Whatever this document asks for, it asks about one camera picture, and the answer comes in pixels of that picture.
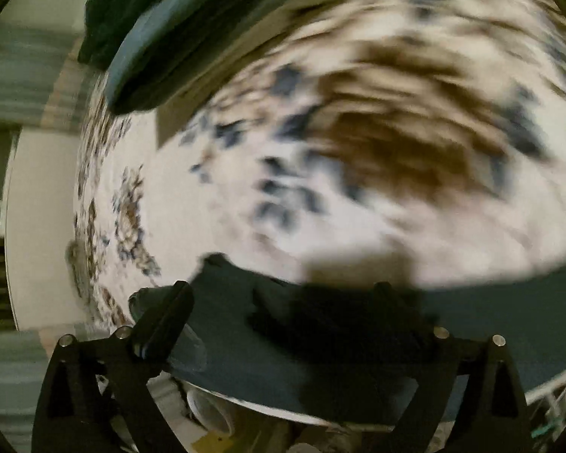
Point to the dark teal pants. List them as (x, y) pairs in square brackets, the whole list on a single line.
[(236, 321)]

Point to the floral printed bedsheet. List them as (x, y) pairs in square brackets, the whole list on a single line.
[(193, 207)]

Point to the striped grey cloth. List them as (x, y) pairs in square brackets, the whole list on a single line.
[(23, 71)]

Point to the white round container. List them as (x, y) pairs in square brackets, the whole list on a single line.
[(212, 410)]

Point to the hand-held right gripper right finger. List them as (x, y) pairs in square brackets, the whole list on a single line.
[(392, 311)]

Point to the folded teal cloth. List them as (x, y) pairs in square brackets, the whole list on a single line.
[(170, 47)]

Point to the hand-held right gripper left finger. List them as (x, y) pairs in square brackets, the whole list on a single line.
[(170, 311)]

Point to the dark green cloth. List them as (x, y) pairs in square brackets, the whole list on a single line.
[(108, 19)]

